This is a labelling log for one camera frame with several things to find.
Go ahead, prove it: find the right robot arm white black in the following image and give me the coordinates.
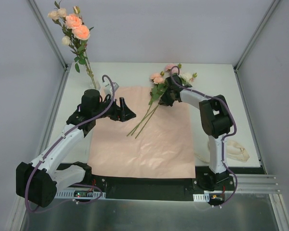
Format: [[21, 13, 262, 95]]
[[158, 75, 236, 190]]

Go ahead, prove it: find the white rose stem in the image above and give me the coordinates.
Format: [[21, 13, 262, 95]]
[[179, 72, 197, 85]]

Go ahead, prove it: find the pink artificial flower bouquet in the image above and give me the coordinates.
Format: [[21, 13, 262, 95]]
[[127, 63, 184, 140]]

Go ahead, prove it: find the pink rose stem with bud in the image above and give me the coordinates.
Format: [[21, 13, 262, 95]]
[[64, 6, 97, 89]]

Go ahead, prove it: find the aluminium frame post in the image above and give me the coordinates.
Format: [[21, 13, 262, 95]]
[[234, 0, 282, 73], [26, 0, 68, 71]]

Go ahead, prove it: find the pink wrapping paper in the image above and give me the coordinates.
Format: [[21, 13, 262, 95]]
[[88, 86, 195, 179]]

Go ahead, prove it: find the cream ribbon gold lettering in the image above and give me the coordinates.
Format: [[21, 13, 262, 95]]
[[194, 140, 250, 164]]

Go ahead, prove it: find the left aluminium frame post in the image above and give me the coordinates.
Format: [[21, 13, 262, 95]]
[[26, 0, 68, 71]]

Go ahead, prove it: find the right aluminium frame post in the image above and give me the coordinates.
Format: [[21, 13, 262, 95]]
[[234, 0, 282, 73]]

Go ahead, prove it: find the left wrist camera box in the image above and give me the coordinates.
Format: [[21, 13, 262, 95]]
[[103, 81, 119, 96]]

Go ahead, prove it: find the left white cable duct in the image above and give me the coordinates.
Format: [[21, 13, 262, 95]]
[[55, 189, 106, 200]]

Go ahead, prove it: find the front aluminium rail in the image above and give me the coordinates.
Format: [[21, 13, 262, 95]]
[[236, 174, 281, 194]]

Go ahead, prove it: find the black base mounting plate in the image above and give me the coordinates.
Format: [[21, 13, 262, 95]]
[[57, 161, 267, 202]]

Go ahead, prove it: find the right white cable duct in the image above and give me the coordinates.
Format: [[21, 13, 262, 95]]
[[193, 191, 225, 203]]

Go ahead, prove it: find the clear glass vase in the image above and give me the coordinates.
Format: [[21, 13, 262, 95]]
[[86, 63, 101, 90]]

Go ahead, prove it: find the peach flower stem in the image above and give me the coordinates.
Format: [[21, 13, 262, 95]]
[[47, 1, 100, 90]]

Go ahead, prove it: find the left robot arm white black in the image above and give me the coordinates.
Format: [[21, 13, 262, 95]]
[[16, 89, 136, 208]]

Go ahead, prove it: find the shiny metal front panel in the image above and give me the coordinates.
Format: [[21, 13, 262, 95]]
[[21, 194, 278, 231]]

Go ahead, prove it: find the white cable duct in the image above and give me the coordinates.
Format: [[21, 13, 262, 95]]
[[193, 191, 225, 203], [55, 189, 106, 200]]

